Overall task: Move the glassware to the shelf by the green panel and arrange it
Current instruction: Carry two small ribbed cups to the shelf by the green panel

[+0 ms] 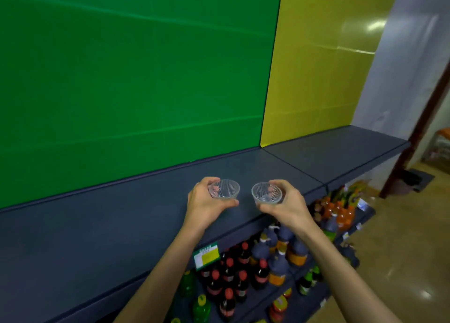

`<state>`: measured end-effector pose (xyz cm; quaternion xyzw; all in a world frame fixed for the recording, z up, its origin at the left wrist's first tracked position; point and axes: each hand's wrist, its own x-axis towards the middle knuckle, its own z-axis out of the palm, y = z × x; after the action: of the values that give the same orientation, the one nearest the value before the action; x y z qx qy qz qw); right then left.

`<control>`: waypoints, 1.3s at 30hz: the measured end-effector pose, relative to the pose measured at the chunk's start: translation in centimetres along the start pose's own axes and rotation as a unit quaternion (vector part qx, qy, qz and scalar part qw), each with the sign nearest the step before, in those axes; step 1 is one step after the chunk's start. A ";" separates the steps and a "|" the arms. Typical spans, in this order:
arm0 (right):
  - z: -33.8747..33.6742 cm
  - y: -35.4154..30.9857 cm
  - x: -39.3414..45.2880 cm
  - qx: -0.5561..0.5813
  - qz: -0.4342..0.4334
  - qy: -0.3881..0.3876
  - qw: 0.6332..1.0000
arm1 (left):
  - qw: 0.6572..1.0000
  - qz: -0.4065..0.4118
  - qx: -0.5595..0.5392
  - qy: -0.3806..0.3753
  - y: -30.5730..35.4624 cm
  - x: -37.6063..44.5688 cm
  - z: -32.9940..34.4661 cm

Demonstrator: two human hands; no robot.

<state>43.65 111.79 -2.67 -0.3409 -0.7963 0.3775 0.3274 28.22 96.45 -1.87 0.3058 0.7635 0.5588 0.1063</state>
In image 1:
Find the person's right hand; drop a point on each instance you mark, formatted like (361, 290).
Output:
(293, 210)

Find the person's left hand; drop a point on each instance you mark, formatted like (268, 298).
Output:
(200, 207)

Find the ribbed small glass bowl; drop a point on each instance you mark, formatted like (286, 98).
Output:
(228, 189)
(263, 192)

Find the person's left forearm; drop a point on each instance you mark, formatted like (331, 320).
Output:
(161, 280)

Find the person's right forearm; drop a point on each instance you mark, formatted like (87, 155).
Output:
(344, 280)

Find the group of orange drink bottles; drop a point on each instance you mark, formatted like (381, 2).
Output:
(341, 217)

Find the green yellow price label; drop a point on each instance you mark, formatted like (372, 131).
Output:
(207, 256)

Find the group of dark jugs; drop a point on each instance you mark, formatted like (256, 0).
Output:
(277, 266)

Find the dark green glass bottle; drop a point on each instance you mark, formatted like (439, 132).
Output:
(305, 286)
(315, 275)

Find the group of red-capped bottles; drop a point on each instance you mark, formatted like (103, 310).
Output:
(228, 273)

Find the group of green soda bottles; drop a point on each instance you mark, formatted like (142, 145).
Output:
(202, 310)

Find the dark floor mat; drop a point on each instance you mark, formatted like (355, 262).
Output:
(418, 180)

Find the green back panel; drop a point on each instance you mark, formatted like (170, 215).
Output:
(123, 87)

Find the pale yellow back panel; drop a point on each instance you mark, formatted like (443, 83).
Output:
(316, 69)

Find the brown door frame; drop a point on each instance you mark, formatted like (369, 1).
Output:
(415, 136)

